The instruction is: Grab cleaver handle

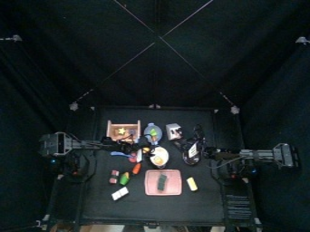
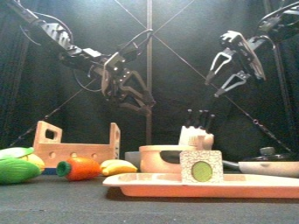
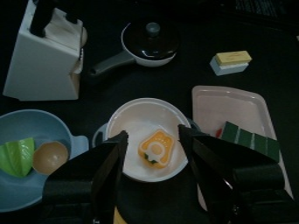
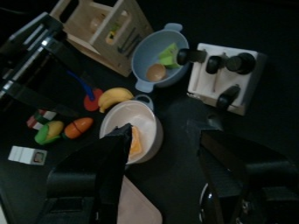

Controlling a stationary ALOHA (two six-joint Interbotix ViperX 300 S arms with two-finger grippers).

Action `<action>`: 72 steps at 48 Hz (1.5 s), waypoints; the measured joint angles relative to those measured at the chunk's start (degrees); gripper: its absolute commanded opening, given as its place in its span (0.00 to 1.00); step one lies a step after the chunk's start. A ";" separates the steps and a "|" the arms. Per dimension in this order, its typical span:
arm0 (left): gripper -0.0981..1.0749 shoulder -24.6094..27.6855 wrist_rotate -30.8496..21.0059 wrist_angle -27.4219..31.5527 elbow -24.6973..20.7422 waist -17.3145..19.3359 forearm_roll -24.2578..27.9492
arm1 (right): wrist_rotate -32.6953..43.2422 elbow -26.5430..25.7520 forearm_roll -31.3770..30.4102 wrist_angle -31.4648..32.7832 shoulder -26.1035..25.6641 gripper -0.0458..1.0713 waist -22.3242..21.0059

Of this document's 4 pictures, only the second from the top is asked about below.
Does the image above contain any black pan lid with knob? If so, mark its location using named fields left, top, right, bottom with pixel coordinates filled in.
left=241, top=146, right=297, bottom=163

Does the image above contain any black toy knife handle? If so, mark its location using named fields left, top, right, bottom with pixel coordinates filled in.
left=196, top=109, right=207, bottom=129
left=204, top=114, right=216, bottom=135
left=184, top=108, right=193, bottom=128

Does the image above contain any white box green oval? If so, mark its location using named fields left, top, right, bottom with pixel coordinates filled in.
left=179, top=150, right=224, bottom=185

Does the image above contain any vertical metal frame pole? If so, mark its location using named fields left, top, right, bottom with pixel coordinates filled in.
left=144, top=0, right=155, bottom=146

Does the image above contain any orange toy carrot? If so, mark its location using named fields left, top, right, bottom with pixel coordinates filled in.
left=56, top=157, right=103, bottom=182

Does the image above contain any yellow toy banana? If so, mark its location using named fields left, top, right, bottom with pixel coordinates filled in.
left=99, top=158, right=139, bottom=177

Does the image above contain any pink plastic tray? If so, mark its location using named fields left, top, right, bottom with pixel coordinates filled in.
left=101, top=172, right=299, bottom=200

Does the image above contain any white toy frying pan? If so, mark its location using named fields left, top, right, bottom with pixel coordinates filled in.
left=221, top=160, right=299, bottom=179

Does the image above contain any white knife block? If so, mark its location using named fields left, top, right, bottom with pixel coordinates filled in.
left=177, top=125, right=215, bottom=151

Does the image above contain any green toy corn cob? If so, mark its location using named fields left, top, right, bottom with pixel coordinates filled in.
left=0, top=146, right=47, bottom=186

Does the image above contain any wooden toy crate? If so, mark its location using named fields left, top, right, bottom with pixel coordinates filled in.
left=32, top=120, right=121, bottom=169

